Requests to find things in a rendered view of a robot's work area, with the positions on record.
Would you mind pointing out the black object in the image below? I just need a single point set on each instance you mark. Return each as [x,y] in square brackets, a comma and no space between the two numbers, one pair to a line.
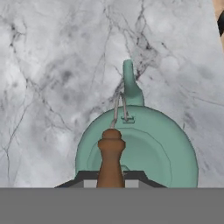
[221,23]

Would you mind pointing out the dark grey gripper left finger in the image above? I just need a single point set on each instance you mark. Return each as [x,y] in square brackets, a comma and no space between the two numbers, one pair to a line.
[84,179]

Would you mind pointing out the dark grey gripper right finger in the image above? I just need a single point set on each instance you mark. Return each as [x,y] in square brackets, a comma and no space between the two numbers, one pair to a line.
[137,178]

